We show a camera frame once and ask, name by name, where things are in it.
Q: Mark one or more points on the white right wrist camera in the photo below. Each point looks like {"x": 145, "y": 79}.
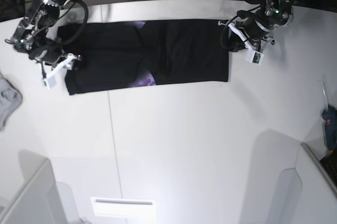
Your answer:
{"x": 49, "y": 78}

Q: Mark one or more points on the black T-shirt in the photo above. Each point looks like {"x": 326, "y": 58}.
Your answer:
{"x": 144, "y": 53}

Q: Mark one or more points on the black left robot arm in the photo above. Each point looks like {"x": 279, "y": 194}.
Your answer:
{"x": 278, "y": 12}

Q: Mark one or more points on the blue glue gun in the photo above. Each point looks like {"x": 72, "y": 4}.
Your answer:
{"x": 329, "y": 117}

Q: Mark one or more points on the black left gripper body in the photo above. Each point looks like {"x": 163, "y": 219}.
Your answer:
{"x": 255, "y": 28}

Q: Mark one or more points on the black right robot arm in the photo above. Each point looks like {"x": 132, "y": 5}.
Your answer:
{"x": 30, "y": 36}

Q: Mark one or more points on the grey cloth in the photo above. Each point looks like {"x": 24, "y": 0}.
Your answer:
{"x": 11, "y": 99}

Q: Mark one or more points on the white label plate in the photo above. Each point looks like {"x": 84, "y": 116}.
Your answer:
{"x": 123, "y": 208}

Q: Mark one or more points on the black keyboard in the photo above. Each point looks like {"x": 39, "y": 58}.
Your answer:
{"x": 330, "y": 165}

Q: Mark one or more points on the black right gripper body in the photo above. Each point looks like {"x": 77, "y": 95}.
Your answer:
{"x": 49, "y": 52}

